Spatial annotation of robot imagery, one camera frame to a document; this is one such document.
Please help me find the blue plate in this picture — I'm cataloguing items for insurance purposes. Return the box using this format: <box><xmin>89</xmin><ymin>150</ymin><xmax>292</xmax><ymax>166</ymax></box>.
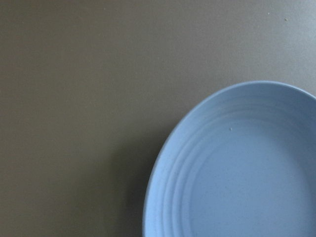
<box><xmin>142</xmin><ymin>81</ymin><xmax>316</xmax><ymax>237</ymax></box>

